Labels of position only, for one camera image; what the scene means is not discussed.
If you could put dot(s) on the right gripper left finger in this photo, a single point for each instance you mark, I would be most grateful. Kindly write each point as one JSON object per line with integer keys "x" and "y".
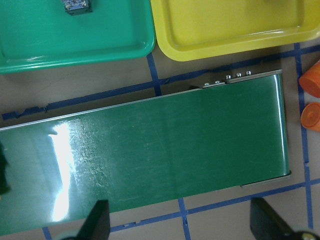
{"x": 97, "y": 224}

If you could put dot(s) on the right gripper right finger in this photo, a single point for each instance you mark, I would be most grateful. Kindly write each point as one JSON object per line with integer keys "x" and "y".
{"x": 266, "y": 223}

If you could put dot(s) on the plain orange cylinder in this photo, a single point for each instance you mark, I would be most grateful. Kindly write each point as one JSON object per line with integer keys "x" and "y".
{"x": 310, "y": 117}

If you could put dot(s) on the orange cylinder with 4680 print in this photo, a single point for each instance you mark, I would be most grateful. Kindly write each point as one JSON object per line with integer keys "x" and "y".
{"x": 310, "y": 80}

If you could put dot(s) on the green mushroom push button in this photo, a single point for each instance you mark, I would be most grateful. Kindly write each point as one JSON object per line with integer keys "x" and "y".
{"x": 77, "y": 7}

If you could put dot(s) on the green conveyor belt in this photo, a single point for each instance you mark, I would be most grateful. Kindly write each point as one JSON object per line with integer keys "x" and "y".
{"x": 144, "y": 152}

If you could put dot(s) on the green plastic tray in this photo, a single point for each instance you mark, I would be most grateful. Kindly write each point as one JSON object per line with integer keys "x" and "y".
{"x": 39, "y": 34}

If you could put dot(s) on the yellow plastic tray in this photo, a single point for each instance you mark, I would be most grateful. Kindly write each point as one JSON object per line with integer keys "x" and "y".
{"x": 188, "y": 30}

